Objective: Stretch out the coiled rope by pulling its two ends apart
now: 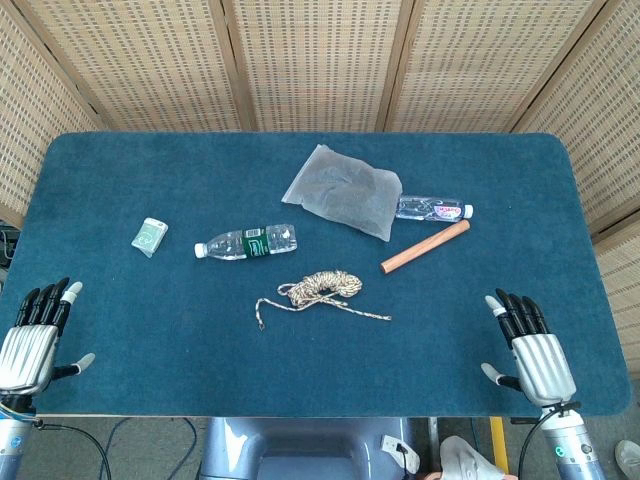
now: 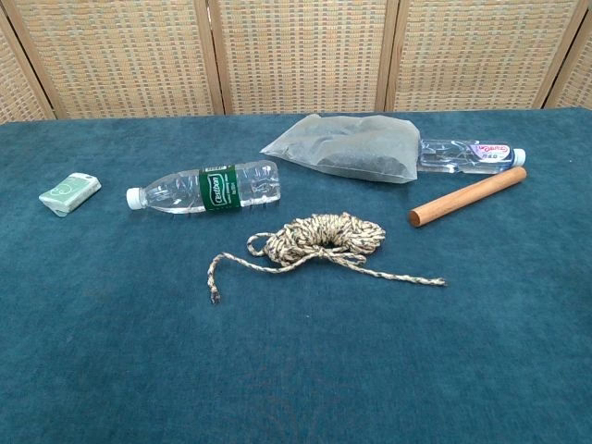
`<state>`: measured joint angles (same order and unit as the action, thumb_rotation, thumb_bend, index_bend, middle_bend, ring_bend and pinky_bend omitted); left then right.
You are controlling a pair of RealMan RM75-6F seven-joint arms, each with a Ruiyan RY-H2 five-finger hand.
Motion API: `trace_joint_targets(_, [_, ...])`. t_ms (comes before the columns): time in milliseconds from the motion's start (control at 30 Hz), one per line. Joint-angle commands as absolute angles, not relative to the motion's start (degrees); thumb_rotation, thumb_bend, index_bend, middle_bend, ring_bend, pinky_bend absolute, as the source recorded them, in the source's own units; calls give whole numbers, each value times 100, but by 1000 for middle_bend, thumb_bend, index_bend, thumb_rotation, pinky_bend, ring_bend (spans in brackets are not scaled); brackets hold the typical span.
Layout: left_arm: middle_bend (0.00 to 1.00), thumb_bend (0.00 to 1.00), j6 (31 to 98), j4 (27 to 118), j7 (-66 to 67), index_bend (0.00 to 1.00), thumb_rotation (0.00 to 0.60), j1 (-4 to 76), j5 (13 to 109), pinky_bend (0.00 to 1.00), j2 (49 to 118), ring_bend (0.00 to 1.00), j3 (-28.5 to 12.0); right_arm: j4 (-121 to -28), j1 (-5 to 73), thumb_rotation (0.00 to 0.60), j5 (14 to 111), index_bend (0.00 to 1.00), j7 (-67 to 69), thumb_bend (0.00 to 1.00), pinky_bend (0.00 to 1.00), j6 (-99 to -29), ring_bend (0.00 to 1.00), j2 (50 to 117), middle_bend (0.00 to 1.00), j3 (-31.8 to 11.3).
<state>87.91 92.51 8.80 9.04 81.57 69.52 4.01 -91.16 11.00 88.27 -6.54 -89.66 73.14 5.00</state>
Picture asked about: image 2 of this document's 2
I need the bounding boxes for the beige speckled rope bundle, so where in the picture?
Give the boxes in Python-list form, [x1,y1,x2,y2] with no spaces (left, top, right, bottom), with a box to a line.
[206,211,448,306]

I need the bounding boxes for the green label water bottle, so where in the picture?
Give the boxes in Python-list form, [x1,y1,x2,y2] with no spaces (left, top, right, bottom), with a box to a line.
[125,159,282,216]

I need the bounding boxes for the translucent bag of dark grains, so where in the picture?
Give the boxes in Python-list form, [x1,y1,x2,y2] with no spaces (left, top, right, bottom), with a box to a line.
[259,114,422,185]

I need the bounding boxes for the woven wood-framed folding screen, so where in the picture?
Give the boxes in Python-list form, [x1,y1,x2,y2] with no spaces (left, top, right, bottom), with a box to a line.
[0,0,592,125]

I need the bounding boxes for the round wooden rod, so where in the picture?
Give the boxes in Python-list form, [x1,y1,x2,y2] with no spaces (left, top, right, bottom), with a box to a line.
[407,166,528,228]

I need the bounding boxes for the red blue label water bottle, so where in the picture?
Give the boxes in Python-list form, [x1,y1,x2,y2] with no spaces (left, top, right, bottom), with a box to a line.
[417,137,527,176]

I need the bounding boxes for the small pale green box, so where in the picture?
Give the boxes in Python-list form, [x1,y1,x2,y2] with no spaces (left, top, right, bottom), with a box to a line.
[38,172,103,218]

